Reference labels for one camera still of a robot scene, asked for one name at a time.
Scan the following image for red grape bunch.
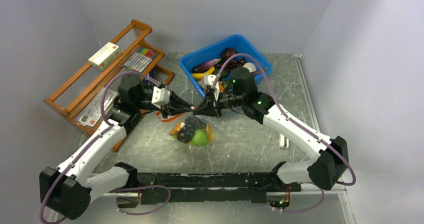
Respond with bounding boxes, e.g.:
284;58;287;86
214;57;246;72

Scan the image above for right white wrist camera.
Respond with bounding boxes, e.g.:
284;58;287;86
200;74;220;101

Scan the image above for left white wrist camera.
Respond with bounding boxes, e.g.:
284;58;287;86
151;86;171;108

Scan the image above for green bumpy fruit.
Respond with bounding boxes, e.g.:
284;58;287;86
191;129;209;146

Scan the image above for dark grape bunch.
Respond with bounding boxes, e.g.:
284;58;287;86
176;115;208;145

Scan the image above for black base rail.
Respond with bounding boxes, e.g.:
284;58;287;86
114;168;301;205

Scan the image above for blue plastic bin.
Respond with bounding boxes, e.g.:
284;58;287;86
179;34;274;99

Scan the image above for dark red fruit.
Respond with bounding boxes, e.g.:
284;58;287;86
220;47;237;62

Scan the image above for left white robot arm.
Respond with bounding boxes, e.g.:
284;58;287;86
39;71;195;223

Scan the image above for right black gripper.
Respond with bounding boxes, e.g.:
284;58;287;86
192;90;245;119

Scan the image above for green avocado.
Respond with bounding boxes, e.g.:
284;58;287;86
211;69;230;81

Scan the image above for clear zip bag red zipper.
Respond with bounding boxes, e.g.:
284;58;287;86
155;111;215;147

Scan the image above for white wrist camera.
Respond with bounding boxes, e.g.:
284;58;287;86
151;86;171;108
200;74;220;101

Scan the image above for coloured marker pack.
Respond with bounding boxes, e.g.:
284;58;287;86
123;47;158;73

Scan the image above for long purple eggplant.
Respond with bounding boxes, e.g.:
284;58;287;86
251;67;268;77

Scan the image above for small white plastic block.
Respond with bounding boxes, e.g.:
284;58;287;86
279;134;290;149

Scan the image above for white red box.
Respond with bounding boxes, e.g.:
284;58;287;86
88;42;121;71

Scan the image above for wooden rack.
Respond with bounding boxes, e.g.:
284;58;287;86
44;19;175;138

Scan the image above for single yellow banana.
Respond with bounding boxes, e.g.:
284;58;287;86
191;66;216;81

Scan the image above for yellow banana bunch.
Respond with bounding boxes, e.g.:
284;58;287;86
169;122;214;147

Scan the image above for blue pens on rack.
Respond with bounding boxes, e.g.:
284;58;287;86
149;70;155;79

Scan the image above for packaged ruler set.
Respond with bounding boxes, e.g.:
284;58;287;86
74;87;118;127

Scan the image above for cut brown white mushroom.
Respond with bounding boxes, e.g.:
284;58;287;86
242;62;257;73

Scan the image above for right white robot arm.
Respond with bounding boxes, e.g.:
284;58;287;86
194;67;349;191

